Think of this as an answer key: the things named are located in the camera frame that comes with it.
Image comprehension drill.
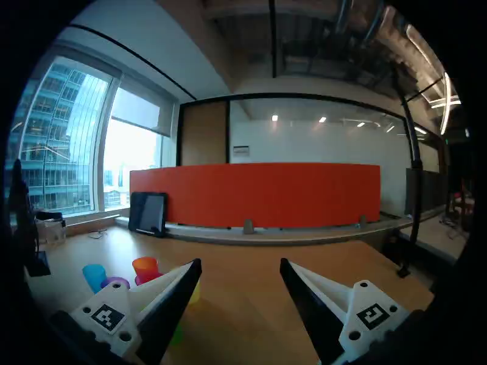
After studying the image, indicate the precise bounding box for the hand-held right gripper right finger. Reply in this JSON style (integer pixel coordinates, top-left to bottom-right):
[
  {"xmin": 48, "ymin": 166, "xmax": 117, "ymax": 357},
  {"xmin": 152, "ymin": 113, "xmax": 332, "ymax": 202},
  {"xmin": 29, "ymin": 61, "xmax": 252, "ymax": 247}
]
[{"xmin": 279, "ymin": 258, "xmax": 410, "ymax": 365}]

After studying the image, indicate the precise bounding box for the red desk screen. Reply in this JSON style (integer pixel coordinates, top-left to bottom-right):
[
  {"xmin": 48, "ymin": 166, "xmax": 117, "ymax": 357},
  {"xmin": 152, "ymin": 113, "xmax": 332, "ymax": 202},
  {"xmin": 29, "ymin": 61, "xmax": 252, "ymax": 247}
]
[{"xmin": 114, "ymin": 162, "xmax": 447, "ymax": 245}]

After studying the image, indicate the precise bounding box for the green plastic cup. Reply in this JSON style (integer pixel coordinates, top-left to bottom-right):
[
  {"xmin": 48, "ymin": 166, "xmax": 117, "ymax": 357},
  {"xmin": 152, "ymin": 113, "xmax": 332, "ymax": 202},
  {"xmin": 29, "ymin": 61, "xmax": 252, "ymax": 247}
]
[{"xmin": 169, "ymin": 322, "xmax": 184, "ymax": 347}]

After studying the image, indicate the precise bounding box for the pink plastic cup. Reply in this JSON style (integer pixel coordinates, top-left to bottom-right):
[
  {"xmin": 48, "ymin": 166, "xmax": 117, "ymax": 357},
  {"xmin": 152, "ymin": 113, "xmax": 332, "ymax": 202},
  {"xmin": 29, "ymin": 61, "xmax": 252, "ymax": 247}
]
[{"xmin": 135, "ymin": 271, "xmax": 165, "ymax": 287}]

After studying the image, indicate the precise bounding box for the black tablet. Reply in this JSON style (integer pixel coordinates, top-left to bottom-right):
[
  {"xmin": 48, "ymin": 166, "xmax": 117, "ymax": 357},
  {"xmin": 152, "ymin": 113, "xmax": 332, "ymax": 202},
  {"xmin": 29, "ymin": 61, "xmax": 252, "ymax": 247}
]
[{"xmin": 128, "ymin": 192, "xmax": 169, "ymax": 238}]

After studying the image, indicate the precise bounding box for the purple plastic cup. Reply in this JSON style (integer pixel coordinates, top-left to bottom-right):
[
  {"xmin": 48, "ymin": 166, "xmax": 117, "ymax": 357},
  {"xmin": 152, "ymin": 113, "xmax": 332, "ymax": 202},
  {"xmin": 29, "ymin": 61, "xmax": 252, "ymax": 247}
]
[{"xmin": 100, "ymin": 276, "xmax": 130, "ymax": 291}]

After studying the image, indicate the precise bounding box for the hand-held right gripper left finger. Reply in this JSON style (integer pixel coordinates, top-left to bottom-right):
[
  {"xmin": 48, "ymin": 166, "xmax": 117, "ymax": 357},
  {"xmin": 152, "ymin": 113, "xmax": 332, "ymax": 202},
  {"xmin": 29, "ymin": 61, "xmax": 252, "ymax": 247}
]
[{"xmin": 70, "ymin": 258, "xmax": 203, "ymax": 365}]

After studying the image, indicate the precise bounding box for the orange plastic cup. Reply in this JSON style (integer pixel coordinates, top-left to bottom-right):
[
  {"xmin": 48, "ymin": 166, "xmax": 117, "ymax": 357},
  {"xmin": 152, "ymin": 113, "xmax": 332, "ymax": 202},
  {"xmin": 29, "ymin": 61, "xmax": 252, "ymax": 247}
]
[{"xmin": 131, "ymin": 256, "xmax": 159, "ymax": 280}]

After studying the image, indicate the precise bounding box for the blue plastic cup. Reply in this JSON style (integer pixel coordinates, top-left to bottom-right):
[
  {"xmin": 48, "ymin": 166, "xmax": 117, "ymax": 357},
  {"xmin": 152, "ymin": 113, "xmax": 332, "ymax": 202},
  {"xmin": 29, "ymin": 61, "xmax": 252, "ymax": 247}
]
[{"xmin": 82, "ymin": 263, "xmax": 108, "ymax": 294}]

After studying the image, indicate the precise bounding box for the grey desk screen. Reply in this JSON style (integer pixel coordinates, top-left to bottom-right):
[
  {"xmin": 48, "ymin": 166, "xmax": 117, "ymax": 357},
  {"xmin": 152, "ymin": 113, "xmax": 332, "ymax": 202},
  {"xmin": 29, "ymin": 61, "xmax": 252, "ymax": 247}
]
[{"xmin": 404, "ymin": 167, "xmax": 449, "ymax": 217}]

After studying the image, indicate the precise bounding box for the black stand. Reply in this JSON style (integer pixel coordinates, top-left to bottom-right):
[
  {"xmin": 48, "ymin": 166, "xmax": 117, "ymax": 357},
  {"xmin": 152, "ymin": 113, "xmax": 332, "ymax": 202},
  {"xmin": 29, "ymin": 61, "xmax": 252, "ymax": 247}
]
[{"xmin": 7, "ymin": 159, "xmax": 52, "ymax": 277}]

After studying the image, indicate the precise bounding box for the black pole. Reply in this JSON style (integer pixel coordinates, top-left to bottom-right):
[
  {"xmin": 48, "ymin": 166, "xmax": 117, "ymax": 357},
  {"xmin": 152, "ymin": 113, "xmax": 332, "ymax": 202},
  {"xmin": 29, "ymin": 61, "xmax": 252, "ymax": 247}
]
[{"xmin": 394, "ymin": 70, "xmax": 424, "ymax": 279}]

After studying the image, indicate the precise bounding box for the red chair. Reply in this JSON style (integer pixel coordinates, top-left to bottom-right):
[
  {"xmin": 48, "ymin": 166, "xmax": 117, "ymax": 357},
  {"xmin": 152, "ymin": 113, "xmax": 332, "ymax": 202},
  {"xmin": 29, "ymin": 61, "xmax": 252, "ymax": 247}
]
[{"xmin": 450, "ymin": 185, "xmax": 475, "ymax": 230}]

